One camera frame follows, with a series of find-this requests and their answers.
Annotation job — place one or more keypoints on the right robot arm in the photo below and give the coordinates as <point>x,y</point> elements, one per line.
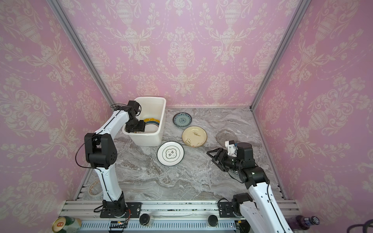
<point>258,206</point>

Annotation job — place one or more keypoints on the small teal patterned plate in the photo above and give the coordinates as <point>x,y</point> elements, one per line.
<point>182,119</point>

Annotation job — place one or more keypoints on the green can gold lid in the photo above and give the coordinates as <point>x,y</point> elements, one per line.
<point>67,224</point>

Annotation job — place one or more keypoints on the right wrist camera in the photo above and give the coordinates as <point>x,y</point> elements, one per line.
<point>231,148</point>

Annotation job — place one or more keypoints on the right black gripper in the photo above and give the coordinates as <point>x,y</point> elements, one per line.
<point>222,159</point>

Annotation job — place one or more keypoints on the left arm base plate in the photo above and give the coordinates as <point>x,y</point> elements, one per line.
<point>131,210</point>

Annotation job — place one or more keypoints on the beige plate floral pattern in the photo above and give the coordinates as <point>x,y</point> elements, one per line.
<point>194,136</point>

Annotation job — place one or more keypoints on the jar black lid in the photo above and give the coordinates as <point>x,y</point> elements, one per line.
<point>212,221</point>
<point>146,220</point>

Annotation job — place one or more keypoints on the right jar black lid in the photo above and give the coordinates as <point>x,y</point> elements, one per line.
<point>212,221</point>

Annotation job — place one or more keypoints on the white plate red green rim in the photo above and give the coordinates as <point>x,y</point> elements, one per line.
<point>151,127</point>

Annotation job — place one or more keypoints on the left jar black lid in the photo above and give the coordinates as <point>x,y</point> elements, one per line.
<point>146,220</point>

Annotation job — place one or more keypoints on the purple drink bottle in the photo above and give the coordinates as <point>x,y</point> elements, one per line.
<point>300,222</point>

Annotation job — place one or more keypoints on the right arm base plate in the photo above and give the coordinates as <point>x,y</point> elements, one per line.
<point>227,209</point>

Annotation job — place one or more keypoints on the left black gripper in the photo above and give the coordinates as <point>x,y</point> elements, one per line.
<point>141,127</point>

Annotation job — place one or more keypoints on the white plastic bin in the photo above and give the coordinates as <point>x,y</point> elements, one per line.
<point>152,107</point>

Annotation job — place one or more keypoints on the white slotted cable duct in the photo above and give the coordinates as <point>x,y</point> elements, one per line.
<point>158,226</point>

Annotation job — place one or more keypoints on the yellow polka dot plate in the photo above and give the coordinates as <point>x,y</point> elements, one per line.
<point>152,120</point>

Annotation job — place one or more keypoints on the white plate green line pattern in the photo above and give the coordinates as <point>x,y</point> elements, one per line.
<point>170,153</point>

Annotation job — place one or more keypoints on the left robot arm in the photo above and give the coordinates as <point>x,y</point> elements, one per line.
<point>101,153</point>

